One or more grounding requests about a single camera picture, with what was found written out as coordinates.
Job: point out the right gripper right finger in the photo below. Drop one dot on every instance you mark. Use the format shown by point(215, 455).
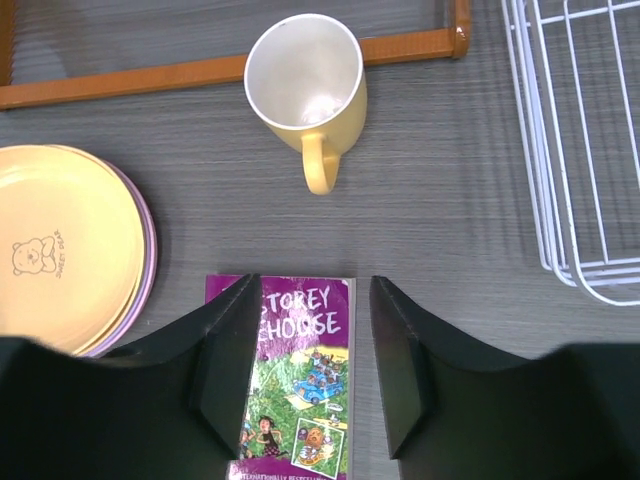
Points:
point(456, 407)

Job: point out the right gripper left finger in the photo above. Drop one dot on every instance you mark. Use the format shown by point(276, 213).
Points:
point(169, 405)

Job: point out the purple plate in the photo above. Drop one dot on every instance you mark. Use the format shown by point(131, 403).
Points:
point(149, 260)

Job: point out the yellow plate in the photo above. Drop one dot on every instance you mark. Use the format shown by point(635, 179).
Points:
point(72, 246)
point(132, 300)

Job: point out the white wire dish rack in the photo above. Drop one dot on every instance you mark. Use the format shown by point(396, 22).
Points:
point(575, 70)

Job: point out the orange wooden shelf rack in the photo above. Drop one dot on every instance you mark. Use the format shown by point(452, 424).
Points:
point(450, 42)

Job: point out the purple treehouse book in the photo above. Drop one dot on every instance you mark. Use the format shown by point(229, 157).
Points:
point(300, 396)

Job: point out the yellow mug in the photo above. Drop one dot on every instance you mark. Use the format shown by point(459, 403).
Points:
point(304, 78)

